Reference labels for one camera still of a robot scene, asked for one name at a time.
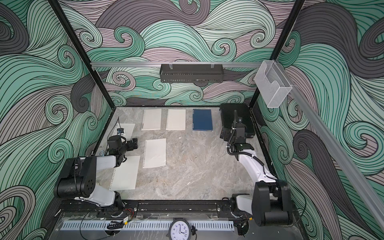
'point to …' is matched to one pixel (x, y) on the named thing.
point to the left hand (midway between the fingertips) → (128, 138)
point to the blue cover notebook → (202, 120)
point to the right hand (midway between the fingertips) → (230, 130)
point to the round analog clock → (179, 229)
